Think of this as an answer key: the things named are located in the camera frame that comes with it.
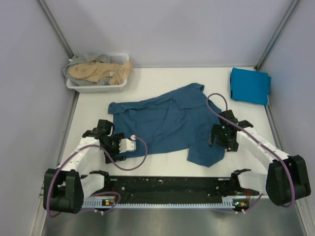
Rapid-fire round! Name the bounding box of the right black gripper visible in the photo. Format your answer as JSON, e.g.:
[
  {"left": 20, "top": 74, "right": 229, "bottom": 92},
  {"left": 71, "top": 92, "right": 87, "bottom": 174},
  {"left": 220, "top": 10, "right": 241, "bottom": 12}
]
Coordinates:
[{"left": 209, "top": 123, "right": 238, "bottom": 152}]

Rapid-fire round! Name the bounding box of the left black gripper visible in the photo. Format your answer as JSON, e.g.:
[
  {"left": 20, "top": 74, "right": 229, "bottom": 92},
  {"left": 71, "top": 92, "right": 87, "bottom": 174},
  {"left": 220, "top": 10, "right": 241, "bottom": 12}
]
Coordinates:
[{"left": 101, "top": 133, "right": 126, "bottom": 163}]

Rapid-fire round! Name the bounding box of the dark blue t shirt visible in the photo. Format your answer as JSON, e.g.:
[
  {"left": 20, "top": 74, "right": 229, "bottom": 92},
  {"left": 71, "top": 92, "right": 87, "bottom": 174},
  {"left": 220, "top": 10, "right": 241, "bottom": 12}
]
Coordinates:
[{"left": 108, "top": 83, "right": 225, "bottom": 167}]

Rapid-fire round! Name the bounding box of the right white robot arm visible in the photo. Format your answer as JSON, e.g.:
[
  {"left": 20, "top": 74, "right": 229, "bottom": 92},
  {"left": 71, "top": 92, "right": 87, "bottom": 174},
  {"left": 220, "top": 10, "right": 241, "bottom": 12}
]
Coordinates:
[{"left": 209, "top": 110, "right": 311, "bottom": 207}]

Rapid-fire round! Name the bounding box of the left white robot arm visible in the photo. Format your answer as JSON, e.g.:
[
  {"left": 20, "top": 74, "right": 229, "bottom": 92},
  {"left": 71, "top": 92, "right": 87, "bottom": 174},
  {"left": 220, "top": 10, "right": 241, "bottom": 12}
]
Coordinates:
[{"left": 43, "top": 119, "right": 125, "bottom": 214}]

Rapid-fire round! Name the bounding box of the folded bright blue t shirt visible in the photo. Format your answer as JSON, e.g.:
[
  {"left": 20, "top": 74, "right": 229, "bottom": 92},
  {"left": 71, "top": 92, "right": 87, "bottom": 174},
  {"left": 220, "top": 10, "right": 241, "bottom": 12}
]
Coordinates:
[{"left": 230, "top": 68, "right": 271, "bottom": 106}]

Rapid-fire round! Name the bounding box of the beige t shirt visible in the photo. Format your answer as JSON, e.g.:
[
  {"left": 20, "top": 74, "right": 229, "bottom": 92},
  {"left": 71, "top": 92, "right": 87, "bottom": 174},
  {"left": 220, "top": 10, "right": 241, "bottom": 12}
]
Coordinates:
[{"left": 69, "top": 60, "right": 133, "bottom": 86}]

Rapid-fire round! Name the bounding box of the white plastic basket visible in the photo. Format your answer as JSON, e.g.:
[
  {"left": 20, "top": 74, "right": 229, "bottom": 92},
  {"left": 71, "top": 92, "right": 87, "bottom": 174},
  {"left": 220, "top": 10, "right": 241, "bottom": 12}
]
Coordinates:
[{"left": 63, "top": 53, "right": 129, "bottom": 93}]

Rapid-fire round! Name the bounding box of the grey t shirt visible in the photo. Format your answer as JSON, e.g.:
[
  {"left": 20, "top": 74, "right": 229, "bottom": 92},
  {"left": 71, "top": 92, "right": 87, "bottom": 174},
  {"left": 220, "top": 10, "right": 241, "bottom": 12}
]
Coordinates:
[{"left": 63, "top": 54, "right": 111, "bottom": 87}]

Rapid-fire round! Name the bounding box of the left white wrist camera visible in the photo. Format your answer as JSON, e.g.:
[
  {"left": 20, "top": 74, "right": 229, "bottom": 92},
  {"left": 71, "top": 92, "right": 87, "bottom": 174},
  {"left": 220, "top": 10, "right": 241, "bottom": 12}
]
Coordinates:
[{"left": 119, "top": 135, "right": 136, "bottom": 153}]

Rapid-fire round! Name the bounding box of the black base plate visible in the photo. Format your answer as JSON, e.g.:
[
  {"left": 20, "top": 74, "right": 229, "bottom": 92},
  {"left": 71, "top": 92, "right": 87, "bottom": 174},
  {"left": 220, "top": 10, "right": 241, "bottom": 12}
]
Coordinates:
[{"left": 97, "top": 176, "right": 259, "bottom": 204}]

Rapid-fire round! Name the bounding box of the light blue cable duct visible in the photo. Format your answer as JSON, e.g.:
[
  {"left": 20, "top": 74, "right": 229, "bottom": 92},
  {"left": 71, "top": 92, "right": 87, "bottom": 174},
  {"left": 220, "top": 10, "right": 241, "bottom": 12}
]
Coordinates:
[{"left": 82, "top": 196, "right": 250, "bottom": 210}]

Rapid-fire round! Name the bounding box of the right aluminium frame post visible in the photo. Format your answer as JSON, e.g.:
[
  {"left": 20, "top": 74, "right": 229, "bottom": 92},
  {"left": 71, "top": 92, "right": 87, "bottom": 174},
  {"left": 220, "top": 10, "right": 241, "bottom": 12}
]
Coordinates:
[{"left": 254, "top": 0, "right": 301, "bottom": 71}]

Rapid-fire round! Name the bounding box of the aluminium frame post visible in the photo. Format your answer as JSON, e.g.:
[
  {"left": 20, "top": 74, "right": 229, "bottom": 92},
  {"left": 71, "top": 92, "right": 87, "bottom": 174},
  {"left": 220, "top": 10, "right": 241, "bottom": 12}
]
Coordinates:
[
  {"left": 36, "top": 0, "right": 74, "bottom": 58},
  {"left": 254, "top": 0, "right": 301, "bottom": 71}
]

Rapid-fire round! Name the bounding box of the left aluminium frame post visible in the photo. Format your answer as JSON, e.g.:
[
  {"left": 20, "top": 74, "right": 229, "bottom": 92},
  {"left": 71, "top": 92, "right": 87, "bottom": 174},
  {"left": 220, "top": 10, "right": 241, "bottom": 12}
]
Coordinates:
[{"left": 36, "top": 0, "right": 74, "bottom": 58}]

